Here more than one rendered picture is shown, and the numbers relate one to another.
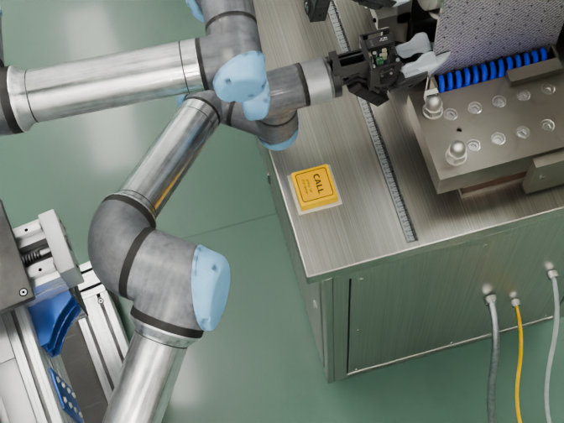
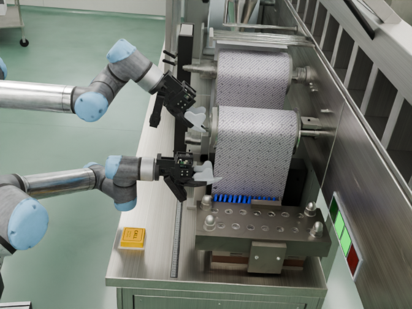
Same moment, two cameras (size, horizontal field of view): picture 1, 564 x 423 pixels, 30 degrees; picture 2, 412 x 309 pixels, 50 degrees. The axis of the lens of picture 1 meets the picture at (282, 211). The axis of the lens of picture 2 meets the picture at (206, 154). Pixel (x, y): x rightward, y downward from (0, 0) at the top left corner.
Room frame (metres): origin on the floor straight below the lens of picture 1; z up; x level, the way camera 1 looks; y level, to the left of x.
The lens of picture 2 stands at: (-0.22, -0.38, 1.91)
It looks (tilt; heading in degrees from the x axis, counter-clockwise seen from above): 32 degrees down; 6
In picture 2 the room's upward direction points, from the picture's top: 5 degrees clockwise
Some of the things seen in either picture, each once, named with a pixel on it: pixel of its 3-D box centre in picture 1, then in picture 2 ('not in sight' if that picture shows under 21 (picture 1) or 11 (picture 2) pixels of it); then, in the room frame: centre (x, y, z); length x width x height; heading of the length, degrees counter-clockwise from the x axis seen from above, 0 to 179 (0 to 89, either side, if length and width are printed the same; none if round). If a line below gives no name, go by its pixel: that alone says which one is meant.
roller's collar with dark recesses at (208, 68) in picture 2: not in sight; (208, 69); (1.23, -0.21, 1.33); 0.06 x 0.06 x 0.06; 9
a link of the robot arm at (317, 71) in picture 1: (317, 79); (149, 168); (0.90, -0.09, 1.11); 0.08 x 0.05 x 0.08; 8
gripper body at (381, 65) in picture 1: (363, 65); (175, 168); (0.91, -0.17, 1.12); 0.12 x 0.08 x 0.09; 98
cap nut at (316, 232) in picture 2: not in sight; (317, 227); (0.81, -0.62, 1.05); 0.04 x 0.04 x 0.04
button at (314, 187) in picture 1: (314, 187); (133, 236); (0.79, -0.06, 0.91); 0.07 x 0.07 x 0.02; 9
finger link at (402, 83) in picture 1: (401, 75); (192, 180); (0.90, -0.23, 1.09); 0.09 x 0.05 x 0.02; 97
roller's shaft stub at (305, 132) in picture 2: not in sight; (306, 131); (1.03, -0.56, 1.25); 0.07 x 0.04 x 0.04; 99
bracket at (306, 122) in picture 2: not in sight; (310, 122); (1.03, -0.57, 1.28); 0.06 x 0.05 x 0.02; 99
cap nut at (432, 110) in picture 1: (433, 104); (206, 201); (0.86, -0.28, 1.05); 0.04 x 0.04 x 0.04
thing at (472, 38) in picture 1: (499, 32); (250, 175); (0.94, -0.41, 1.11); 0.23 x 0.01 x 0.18; 99
